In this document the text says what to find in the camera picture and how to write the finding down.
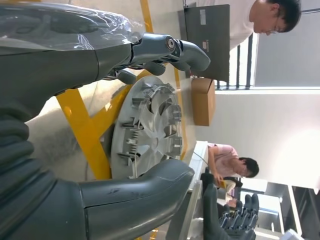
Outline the brown cardboard box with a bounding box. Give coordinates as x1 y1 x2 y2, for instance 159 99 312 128
191 77 216 127

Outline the black window railing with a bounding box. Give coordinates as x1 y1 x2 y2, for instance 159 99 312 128
215 33 254 90

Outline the person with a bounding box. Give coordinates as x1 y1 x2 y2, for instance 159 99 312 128
207 143 260 200
195 0 302 51

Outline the white side table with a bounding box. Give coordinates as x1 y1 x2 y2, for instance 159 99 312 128
189 140 208 193

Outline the grey laptop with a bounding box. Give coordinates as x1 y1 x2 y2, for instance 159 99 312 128
184 3 231 84

